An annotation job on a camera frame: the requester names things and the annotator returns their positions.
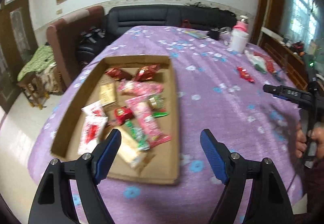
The small red candy packet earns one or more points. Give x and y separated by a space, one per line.
122 114

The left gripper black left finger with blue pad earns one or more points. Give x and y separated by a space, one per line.
53 201

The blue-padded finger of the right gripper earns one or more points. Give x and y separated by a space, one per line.
280 97

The white plastic jar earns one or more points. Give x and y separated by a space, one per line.
238 40

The pink clear snack pack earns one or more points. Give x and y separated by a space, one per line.
137 88

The brown armchair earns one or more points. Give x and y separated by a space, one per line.
64 34

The yellow clear biscuit pack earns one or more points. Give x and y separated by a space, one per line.
129 152

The black bag on sofa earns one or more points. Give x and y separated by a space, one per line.
92 35

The brown red foil snack bag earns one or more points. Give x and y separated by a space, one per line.
146 73

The colourful booklet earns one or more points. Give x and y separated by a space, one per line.
196 34

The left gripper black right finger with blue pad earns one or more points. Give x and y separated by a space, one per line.
268 201

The person's right hand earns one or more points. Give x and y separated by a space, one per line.
316 135

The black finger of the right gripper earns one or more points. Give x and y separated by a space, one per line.
274 90

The clear glass bowl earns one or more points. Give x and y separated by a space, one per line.
225 31

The brown wooden cabinet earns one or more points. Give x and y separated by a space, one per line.
284 57

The green patterned blanket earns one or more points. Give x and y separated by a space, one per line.
41 59

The white red snack packet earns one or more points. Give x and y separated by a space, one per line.
91 132
94 109

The red mesh bag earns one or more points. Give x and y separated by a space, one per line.
268 62

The gold green candy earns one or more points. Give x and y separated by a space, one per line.
156 102

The long pink red snack pack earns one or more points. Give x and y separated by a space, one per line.
144 115

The purple floral tablecloth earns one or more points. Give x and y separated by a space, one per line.
211 95

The dark red crinkled snack bag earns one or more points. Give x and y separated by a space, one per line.
118 74

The black glasses on table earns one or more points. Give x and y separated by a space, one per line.
276 75

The red wrapped candy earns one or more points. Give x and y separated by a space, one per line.
244 74

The white green cloth bag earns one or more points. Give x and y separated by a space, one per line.
257 62

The small wooden stool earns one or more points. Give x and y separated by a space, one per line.
34 90

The pink steel thermos bottle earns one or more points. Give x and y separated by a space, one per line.
242 24

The green white snack packet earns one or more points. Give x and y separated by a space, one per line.
138 135

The black leather sofa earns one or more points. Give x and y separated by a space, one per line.
122 18

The black pouch on table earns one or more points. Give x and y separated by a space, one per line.
214 34

